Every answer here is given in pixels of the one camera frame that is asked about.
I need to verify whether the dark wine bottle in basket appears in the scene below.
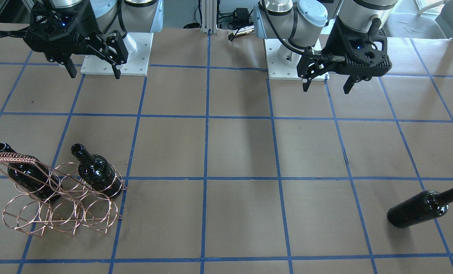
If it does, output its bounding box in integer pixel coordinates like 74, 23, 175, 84
70, 143, 122, 198

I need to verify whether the dark green wine bottle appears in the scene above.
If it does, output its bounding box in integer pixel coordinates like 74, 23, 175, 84
387, 188, 453, 228

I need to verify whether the copper wire wine basket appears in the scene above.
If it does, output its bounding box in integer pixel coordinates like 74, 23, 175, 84
1, 162, 122, 237

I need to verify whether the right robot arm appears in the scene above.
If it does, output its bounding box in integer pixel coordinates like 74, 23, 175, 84
23, 0, 164, 79

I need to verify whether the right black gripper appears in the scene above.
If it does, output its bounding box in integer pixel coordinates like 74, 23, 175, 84
24, 2, 128, 80

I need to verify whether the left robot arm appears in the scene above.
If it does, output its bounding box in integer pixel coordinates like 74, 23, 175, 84
252, 0, 397, 94

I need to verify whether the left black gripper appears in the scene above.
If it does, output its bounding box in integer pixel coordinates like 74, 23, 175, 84
297, 17, 392, 95

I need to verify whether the aluminium frame post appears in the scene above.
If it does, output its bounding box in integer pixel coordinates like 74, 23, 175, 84
200, 0, 219, 36

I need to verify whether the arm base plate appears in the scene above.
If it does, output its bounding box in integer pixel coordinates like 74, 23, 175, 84
263, 38, 330, 81
81, 32, 154, 76

